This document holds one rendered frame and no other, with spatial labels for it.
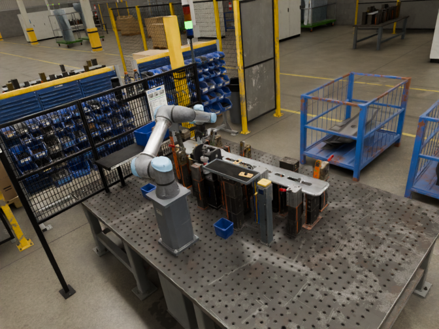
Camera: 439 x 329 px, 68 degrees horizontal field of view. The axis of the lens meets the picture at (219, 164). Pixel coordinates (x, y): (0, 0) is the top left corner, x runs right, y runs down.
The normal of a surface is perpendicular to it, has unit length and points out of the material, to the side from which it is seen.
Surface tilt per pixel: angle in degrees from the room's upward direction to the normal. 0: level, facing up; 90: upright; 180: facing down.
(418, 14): 90
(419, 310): 0
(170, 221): 90
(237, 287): 0
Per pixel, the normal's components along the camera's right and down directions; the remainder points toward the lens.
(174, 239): -0.05, 0.48
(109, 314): -0.11, -0.87
